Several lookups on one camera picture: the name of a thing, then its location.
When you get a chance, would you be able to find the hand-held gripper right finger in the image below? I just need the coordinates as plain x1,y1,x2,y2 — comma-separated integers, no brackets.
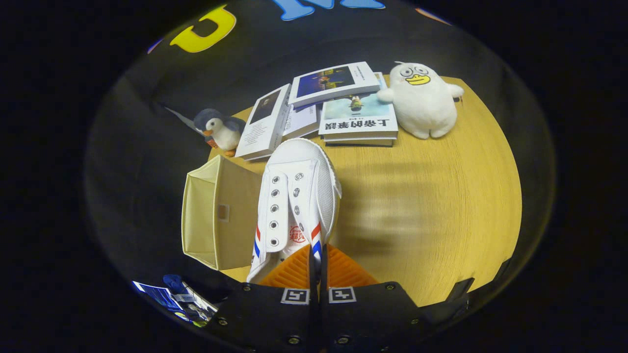
319,243,433,353

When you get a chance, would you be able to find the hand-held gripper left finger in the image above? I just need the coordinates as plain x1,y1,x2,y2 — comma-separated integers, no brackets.
206,244,320,353

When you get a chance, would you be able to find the cream fabric storage box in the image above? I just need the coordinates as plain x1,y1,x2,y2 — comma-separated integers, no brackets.
182,154,264,271

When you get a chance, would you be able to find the white canvas shoe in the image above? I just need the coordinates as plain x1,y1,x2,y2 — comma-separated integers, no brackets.
245,138,343,285

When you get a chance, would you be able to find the computer monitor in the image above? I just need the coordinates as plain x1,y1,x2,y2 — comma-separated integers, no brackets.
132,279,219,328

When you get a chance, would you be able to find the white book with portrait cover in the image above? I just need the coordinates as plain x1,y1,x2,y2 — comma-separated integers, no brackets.
235,83,293,163

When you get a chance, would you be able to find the grey penguin plush toy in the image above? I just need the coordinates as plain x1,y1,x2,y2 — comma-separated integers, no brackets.
193,108,246,157

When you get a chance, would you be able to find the book with pale illustrated cover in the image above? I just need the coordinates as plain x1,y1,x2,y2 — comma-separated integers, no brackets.
318,73,399,148

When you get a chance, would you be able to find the plain white book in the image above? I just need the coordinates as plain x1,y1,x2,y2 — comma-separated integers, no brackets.
282,103,324,142

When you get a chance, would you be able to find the white duck plush toy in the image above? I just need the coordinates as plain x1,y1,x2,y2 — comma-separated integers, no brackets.
377,61,465,140

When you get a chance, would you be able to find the book with night photo cover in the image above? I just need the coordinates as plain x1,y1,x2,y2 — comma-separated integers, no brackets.
288,61,381,109

